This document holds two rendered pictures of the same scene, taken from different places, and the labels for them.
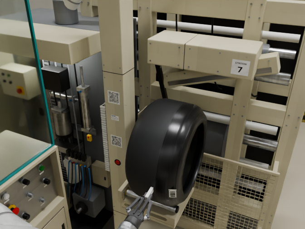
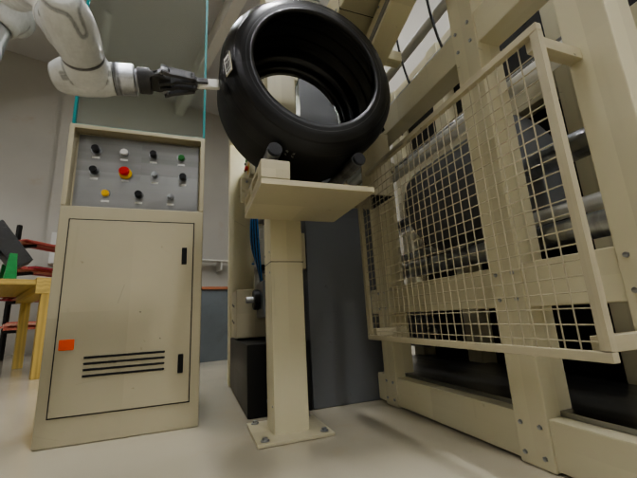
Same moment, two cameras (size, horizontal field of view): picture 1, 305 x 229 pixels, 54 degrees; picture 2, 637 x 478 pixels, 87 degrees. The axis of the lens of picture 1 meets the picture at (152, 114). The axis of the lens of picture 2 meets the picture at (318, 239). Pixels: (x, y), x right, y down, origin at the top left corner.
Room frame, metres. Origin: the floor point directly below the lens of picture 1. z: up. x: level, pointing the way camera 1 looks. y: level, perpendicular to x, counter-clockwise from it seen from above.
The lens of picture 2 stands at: (0.70, -0.89, 0.41)
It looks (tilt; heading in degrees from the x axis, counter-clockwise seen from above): 13 degrees up; 45
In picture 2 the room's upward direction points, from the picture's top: 3 degrees counter-clockwise
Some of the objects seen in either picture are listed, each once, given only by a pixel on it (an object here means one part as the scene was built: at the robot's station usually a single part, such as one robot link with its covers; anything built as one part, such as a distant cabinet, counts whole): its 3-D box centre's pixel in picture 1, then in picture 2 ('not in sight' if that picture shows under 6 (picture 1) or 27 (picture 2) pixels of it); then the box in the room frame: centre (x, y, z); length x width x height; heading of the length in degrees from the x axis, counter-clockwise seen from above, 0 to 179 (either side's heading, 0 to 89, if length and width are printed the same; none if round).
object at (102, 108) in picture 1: (107, 138); not in sight; (1.58, 0.28, 1.19); 0.05 x 0.04 x 0.48; 155
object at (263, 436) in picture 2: not in sight; (287, 427); (1.57, 0.19, 0.01); 0.27 x 0.27 x 0.02; 65
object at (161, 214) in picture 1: (150, 207); (264, 190); (1.35, 0.01, 0.84); 0.36 x 0.09 x 0.06; 65
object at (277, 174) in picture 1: (205, 193); (427, 230); (1.68, -0.40, 0.65); 0.90 x 0.02 x 0.70; 65
